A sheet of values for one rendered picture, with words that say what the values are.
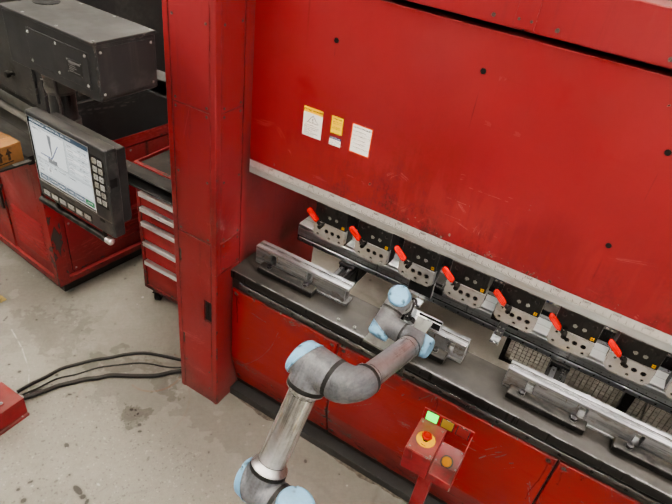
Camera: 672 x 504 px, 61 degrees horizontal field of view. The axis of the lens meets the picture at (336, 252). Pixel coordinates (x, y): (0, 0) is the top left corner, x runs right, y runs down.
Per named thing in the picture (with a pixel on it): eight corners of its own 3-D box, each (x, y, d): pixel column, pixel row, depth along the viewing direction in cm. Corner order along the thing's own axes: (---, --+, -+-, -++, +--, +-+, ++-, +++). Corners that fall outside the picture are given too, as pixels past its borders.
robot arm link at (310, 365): (259, 528, 164) (334, 364, 154) (223, 495, 170) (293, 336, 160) (282, 512, 174) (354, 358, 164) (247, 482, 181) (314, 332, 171)
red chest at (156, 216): (144, 301, 365) (130, 162, 306) (198, 265, 401) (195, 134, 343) (203, 336, 346) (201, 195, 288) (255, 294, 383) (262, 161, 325)
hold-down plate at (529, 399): (504, 396, 220) (506, 391, 219) (508, 388, 224) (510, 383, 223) (582, 436, 210) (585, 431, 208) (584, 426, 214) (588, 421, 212)
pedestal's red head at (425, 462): (399, 465, 215) (408, 436, 205) (415, 435, 227) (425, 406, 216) (448, 492, 208) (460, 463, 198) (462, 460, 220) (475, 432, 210)
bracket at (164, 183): (81, 189, 253) (79, 175, 249) (124, 170, 271) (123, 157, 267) (147, 223, 239) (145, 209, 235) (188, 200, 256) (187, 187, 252)
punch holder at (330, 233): (312, 235, 240) (316, 201, 231) (323, 226, 247) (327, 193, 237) (342, 248, 235) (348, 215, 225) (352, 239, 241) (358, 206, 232)
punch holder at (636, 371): (600, 367, 197) (620, 332, 187) (605, 352, 203) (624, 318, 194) (646, 387, 192) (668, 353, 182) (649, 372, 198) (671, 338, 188)
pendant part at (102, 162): (40, 194, 229) (22, 109, 208) (67, 184, 237) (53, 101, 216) (114, 239, 211) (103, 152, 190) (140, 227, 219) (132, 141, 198)
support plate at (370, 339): (362, 341, 219) (363, 339, 219) (393, 305, 238) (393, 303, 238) (404, 362, 213) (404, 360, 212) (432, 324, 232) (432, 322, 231)
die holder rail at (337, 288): (255, 261, 270) (256, 245, 264) (263, 255, 274) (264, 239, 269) (345, 306, 252) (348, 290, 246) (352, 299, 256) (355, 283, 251)
